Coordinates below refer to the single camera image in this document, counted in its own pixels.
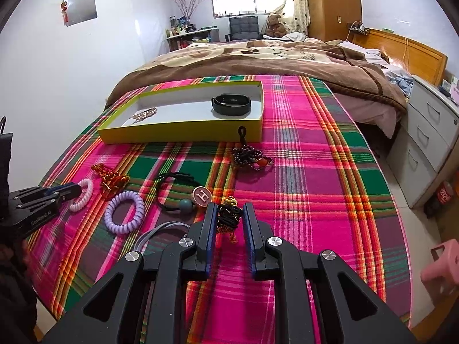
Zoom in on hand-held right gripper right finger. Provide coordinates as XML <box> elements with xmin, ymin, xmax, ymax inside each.
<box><xmin>243</xmin><ymin>202</ymin><xmax>418</xmax><ymax>344</ymax></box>

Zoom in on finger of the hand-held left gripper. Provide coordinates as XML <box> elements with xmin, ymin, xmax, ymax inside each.
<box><xmin>9</xmin><ymin>187</ymin><xmax>81</xmax><ymax>210</ymax></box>
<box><xmin>43</xmin><ymin>183</ymin><xmax>81</xmax><ymax>197</ymax></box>

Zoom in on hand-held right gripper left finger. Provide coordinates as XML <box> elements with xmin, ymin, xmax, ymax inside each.
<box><xmin>39</xmin><ymin>202</ymin><xmax>219</xmax><ymax>344</ymax></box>

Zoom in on white spiral hair tie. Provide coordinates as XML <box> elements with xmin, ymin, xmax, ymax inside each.
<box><xmin>68</xmin><ymin>178</ymin><xmax>94</xmax><ymax>212</ymax></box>

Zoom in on black hair tie with charms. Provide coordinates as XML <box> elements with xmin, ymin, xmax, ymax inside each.
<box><xmin>155</xmin><ymin>172</ymin><xmax>213</xmax><ymax>214</ymax></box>

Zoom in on red gold knot ornament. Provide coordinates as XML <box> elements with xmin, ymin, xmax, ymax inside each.
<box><xmin>91</xmin><ymin>164</ymin><xmax>130</xmax><ymax>198</ymax></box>

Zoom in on purple spiral hair tie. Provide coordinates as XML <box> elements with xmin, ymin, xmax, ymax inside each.
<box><xmin>104</xmin><ymin>191</ymin><xmax>145</xmax><ymax>234</ymax></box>

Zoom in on grey cord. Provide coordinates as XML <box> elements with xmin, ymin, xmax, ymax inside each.
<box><xmin>134</xmin><ymin>221</ymin><xmax>190</xmax><ymax>255</ymax></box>

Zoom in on dark bead bracelet with tassel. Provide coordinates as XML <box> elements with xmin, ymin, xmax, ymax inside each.
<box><xmin>231</xmin><ymin>126</ymin><xmax>275</xmax><ymax>173</ymax></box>

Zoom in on yellow cardboard box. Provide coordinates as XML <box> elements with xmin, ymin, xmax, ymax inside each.
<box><xmin>98</xmin><ymin>81</ymin><xmax>265</xmax><ymax>145</ymax></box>

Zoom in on person's left forearm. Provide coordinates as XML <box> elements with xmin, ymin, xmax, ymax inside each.
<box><xmin>0</xmin><ymin>238</ymin><xmax>40</xmax><ymax>344</ymax></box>

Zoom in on pink green plaid cloth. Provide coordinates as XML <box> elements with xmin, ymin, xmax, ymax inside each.
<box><xmin>27</xmin><ymin>75</ymin><xmax>411</xmax><ymax>344</ymax></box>

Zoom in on rhinestone hair clip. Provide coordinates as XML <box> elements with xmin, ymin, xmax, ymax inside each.
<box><xmin>132</xmin><ymin>107</ymin><xmax>158</xmax><ymax>122</ymax></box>

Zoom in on black wide hair band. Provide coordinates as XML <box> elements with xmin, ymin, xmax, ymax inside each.
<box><xmin>211</xmin><ymin>94</ymin><xmax>252</xmax><ymax>117</ymax></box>

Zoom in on brown printed blanket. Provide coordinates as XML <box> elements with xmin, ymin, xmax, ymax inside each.
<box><xmin>104</xmin><ymin>38</ymin><xmax>409</xmax><ymax>115</ymax></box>

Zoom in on cluttered white shelf desk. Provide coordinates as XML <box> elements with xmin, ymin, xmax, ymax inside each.
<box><xmin>166</xmin><ymin>14</ymin><xmax>220</xmax><ymax>51</ymax></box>

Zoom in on pink plastic stool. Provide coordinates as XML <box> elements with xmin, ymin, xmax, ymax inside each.
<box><xmin>420</xmin><ymin>238</ymin><xmax>459</xmax><ymax>296</ymax></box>

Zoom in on white drawer cabinet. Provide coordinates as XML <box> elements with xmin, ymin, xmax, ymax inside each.
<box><xmin>385</xmin><ymin>75</ymin><xmax>459</xmax><ymax>208</ymax></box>

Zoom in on red can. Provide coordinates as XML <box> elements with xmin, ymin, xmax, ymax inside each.
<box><xmin>434</xmin><ymin>181</ymin><xmax>454</xmax><ymax>203</ymax></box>

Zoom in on grey chair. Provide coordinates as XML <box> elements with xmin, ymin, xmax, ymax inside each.
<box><xmin>225</xmin><ymin>16</ymin><xmax>262</xmax><ymax>42</ymax></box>

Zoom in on brown teddy bear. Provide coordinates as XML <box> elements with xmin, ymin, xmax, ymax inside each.
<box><xmin>264</xmin><ymin>13</ymin><xmax>287</xmax><ymax>38</ymax></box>

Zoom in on white pillow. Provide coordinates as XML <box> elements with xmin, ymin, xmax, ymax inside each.
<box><xmin>339</xmin><ymin>41</ymin><xmax>391</xmax><ymax>65</ymax></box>

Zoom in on blue crumpled clothes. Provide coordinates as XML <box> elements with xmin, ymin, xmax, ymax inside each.
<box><xmin>385</xmin><ymin>68</ymin><xmax>415</xmax><ymax>97</ymax></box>

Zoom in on dried branches in vase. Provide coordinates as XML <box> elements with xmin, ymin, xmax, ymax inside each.
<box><xmin>174</xmin><ymin>0</ymin><xmax>208</xmax><ymax>26</ymax></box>

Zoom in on window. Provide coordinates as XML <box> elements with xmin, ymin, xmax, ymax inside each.
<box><xmin>210</xmin><ymin>0</ymin><xmax>280</xmax><ymax>18</ymax></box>

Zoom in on patterned curtain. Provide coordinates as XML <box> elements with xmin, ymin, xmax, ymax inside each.
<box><xmin>278</xmin><ymin>0</ymin><xmax>311</xmax><ymax>36</ymax></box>

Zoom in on wooden wardrobe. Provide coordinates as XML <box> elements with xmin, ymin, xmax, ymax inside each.
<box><xmin>305</xmin><ymin>0</ymin><xmax>363</xmax><ymax>42</ymax></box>

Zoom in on wooden headboard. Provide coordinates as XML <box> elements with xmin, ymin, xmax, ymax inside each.
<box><xmin>346</xmin><ymin>25</ymin><xmax>449</xmax><ymax>87</ymax></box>

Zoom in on small items on cabinet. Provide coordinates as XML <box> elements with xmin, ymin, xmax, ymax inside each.
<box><xmin>439</xmin><ymin>77</ymin><xmax>459</xmax><ymax>106</ymax></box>

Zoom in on silver wall plate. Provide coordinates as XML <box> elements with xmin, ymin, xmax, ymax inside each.
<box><xmin>62</xmin><ymin>0</ymin><xmax>98</xmax><ymax>26</ymax></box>

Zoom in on power strip with cables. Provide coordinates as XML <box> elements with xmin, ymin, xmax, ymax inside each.
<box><xmin>347</xmin><ymin>21</ymin><xmax>370</xmax><ymax>36</ymax></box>

